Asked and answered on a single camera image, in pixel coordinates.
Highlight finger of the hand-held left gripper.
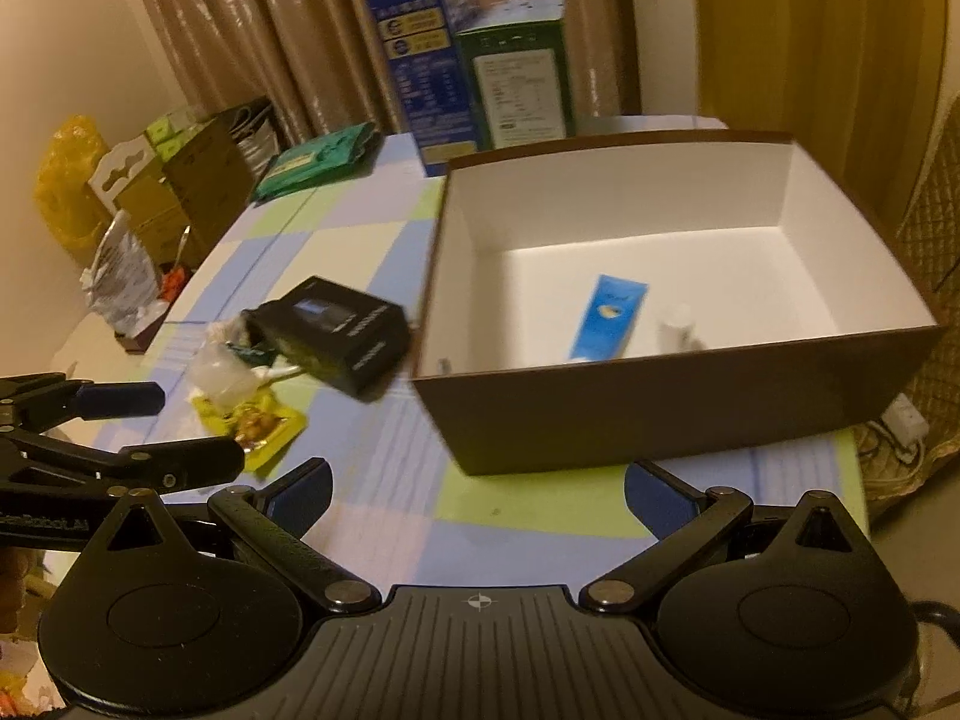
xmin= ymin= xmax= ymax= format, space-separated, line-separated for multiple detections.
xmin=0 ymin=373 xmax=167 ymax=427
xmin=0 ymin=431 xmax=247 ymax=494

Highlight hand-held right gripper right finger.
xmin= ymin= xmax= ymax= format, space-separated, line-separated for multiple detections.
xmin=577 ymin=459 xmax=875 ymax=612

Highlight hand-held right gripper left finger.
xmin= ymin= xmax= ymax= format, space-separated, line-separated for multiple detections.
xmin=71 ymin=459 xmax=383 ymax=612

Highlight yellow snack packet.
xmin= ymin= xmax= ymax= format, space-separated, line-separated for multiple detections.
xmin=191 ymin=386 xmax=307 ymax=475

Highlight brown cardboard box white inside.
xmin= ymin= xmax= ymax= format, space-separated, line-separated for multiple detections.
xmin=411 ymin=129 xmax=944 ymax=477

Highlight black box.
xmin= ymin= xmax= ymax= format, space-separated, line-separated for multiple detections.
xmin=246 ymin=276 xmax=412 ymax=400

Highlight desktop with checked cloth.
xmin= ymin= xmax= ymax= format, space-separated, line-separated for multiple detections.
xmin=56 ymin=114 xmax=871 ymax=593

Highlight dark red box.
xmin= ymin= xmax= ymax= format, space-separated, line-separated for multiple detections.
xmin=112 ymin=300 xmax=171 ymax=355

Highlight clear plastic bag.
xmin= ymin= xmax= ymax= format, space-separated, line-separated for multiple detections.
xmin=191 ymin=319 xmax=263 ymax=402

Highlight silver foil bag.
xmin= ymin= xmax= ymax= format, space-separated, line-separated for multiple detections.
xmin=81 ymin=210 xmax=162 ymax=331

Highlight small white bottle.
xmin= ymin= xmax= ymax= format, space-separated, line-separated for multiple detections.
xmin=658 ymin=304 xmax=710 ymax=353

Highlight blue tube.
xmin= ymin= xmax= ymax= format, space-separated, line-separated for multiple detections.
xmin=568 ymin=274 xmax=652 ymax=362

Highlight tan box with white tab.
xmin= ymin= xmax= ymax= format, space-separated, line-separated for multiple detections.
xmin=88 ymin=136 xmax=190 ymax=256

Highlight yellow plastic bag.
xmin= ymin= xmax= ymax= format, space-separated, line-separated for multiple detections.
xmin=36 ymin=115 xmax=113 ymax=248

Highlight white power strip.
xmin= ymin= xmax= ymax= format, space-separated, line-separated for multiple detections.
xmin=879 ymin=394 xmax=931 ymax=443

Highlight green white packets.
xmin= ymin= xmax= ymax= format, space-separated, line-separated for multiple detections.
xmin=146 ymin=109 xmax=211 ymax=147

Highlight grey striped bag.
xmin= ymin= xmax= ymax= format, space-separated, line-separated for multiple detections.
xmin=225 ymin=97 xmax=282 ymax=181

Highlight green packet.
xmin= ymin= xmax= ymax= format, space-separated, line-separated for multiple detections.
xmin=251 ymin=122 xmax=383 ymax=203

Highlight quilted beige cover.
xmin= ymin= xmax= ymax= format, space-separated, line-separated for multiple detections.
xmin=847 ymin=101 xmax=960 ymax=511

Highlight beige curtain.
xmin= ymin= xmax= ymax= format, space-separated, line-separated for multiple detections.
xmin=120 ymin=0 xmax=646 ymax=166

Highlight green carton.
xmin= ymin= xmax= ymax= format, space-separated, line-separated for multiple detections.
xmin=455 ymin=0 xmax=577 ymax=151

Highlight tall blue carton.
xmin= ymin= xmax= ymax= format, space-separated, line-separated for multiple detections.
xmin=366 ymin=0 xmax=481 ymax=177

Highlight golden curtain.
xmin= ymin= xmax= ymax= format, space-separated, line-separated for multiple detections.
xmin=690 ymin=0 xmax=960 ymax=256

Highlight blue white carton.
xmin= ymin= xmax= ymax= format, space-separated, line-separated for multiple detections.
xmin=439 ymin=0 xmax=481 ymax=35

